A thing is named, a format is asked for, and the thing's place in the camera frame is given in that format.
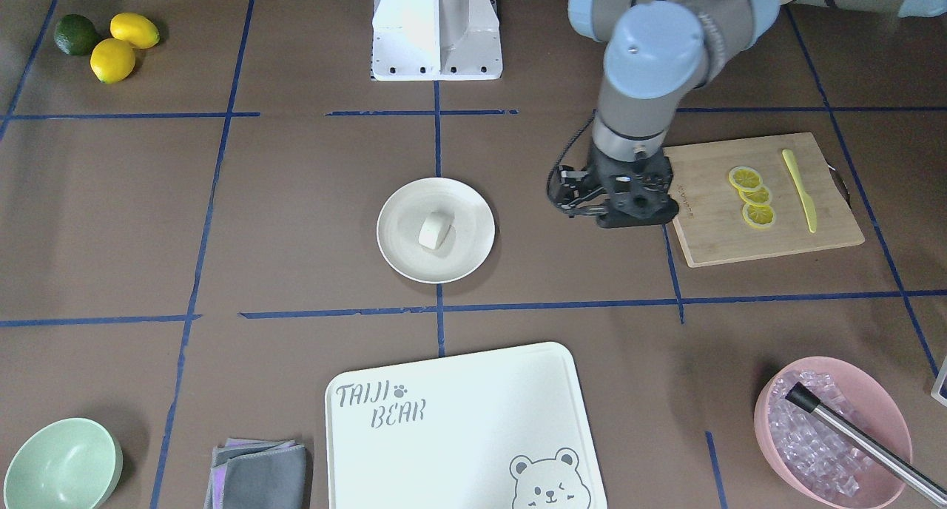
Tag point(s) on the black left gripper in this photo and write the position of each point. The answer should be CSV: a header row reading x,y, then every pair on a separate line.
x,y
576,191

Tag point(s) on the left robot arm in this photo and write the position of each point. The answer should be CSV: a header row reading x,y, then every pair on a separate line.
x,y
658,51

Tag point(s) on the cream bear tray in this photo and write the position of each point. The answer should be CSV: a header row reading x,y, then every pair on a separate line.
x,y
505,428

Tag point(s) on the bamboo cutting board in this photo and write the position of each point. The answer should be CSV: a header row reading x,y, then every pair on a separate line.
x,y
709,225

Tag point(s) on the lemon slice top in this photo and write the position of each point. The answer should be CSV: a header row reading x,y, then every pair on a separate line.
x,y
745,179

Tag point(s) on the lemon slice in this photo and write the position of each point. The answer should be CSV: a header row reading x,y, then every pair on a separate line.
x,y
745,179
759,198
759,218

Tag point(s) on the lemon slice bottom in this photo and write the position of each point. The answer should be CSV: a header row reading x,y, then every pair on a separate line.
x,y
759,218

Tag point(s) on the lemon slice middle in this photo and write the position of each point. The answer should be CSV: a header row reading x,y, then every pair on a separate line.
x,y
759,198

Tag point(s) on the round cream plate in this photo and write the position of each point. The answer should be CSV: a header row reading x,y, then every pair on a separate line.
x,y
467,245

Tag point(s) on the yellow plastic knife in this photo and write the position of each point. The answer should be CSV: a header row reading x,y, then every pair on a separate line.
x,y
807,203

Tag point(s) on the pink bowl with ice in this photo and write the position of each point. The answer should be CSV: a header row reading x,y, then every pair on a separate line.
x,y
816,459

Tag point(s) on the grey folded cloth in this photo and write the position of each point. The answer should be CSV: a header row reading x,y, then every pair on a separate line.
x,y
257,473

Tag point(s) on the yellow lemon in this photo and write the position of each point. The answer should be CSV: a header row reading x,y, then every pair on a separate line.
x,y
136,29
112,60

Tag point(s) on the green lime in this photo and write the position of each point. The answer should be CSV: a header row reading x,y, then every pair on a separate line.
x,y
76,35

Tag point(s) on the green bowl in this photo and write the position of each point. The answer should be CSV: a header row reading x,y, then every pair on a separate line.
x,y
71,463

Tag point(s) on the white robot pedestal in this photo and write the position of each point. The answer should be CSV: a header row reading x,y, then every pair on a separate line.
x,y
436,40

